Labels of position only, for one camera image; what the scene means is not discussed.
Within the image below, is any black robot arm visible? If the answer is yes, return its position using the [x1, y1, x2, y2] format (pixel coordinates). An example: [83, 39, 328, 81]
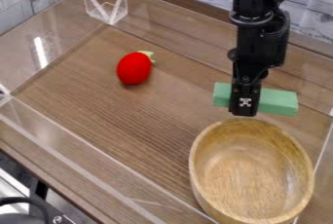
[228, 0, 291, 117]

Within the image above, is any light wooden bowl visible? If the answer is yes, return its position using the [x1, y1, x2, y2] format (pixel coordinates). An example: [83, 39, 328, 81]
[189, 118, 315, 224]

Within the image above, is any clear acrylic tray wall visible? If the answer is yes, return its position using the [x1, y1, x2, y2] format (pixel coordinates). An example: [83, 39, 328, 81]
[0, 93, 216, 224]

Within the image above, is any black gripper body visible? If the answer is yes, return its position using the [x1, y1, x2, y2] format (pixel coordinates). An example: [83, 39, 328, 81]
[228, 9, 291, 85]

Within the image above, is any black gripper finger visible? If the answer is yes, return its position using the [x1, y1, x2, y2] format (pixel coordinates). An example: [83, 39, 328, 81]
[229, 79, 263, 117]

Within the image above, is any clear acrylic corner bracket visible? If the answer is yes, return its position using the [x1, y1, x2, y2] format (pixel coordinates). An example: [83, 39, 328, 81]
[83, 0, 128, 25]

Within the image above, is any green rectangular block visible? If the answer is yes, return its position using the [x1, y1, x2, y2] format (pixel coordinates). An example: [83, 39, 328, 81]
[213, 83, 299, 116]

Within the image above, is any red plush strawberry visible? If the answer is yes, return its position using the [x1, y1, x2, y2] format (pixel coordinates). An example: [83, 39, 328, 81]
[117, 51, 156, 85]

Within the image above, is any black cable under table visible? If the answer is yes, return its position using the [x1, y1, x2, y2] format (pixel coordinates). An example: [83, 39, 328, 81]
[0, 196, 57, 224]

